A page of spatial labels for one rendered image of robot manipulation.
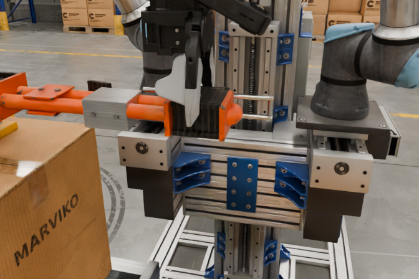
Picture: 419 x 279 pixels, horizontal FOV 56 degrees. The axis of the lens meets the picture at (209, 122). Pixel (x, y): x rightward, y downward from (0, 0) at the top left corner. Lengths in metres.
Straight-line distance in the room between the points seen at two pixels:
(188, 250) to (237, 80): 0.95
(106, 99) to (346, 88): 0.65
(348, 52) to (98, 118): 0.64
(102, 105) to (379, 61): 0.63
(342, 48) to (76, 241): 0.75
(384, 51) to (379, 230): 1.67
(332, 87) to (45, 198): 0.71
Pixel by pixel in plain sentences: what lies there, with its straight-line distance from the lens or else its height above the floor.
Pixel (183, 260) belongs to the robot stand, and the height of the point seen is 0.21.
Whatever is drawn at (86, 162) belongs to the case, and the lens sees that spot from 0.87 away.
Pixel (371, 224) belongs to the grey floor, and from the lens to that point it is 2.53.
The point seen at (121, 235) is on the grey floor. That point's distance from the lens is 2.33.
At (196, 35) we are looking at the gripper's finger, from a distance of 0.49.
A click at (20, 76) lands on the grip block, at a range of 0.71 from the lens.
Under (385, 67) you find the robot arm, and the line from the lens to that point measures 0.96.
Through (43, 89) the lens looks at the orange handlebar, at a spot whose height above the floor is 1.23.
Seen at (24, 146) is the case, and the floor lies 1.09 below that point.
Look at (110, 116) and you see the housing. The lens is 0.58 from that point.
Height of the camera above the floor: 1.41
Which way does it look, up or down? 22 degrees down
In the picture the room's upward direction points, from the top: straight up
